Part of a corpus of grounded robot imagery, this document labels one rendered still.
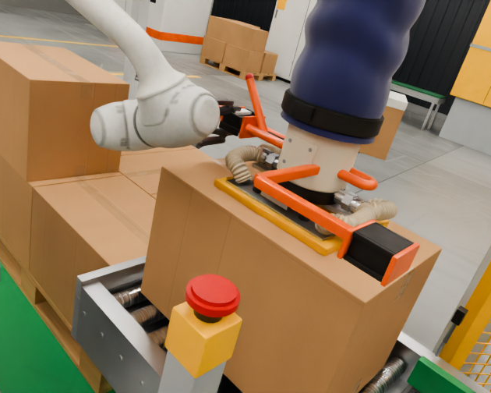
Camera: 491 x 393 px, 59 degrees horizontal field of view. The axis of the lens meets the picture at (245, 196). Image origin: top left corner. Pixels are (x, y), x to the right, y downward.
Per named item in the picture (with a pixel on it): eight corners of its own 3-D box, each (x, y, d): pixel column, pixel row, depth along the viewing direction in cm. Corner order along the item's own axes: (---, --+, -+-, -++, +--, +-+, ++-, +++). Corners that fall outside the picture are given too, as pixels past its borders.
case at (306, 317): (383, 367, 121) (443, 247, 105) (300, 451, 92) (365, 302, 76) (234, 256, 155) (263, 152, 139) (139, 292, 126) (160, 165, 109)
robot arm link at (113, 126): (147, 150, 103) (182, 146, 94) (85, 156, 92) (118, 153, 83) (141, 103, 101) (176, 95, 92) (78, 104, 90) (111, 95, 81)
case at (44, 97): (118, 171, 196) (130, 83, 180) (26, 182, 167) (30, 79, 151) (59, 125, 230) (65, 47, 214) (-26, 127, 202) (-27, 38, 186)
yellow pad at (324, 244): (349, 246, 95) (357, 226, 93) (324, 257, 87) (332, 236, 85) (240, 180, 114) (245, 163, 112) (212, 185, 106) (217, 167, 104)
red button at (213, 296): (245, 319, 57) (252, 295, 55) (206, 340, 52) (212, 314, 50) (210, 289, 61) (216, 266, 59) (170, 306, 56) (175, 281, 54)
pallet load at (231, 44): (274, 81, 886) (287, 35, 849) (244, 80, 808) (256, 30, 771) (231, 65, 945) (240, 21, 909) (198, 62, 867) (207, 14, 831)
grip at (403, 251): (408, 270, 68) (421, 244, 66) (384, 288, 62) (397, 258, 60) (362, 244, 73) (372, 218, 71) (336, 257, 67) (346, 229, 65)
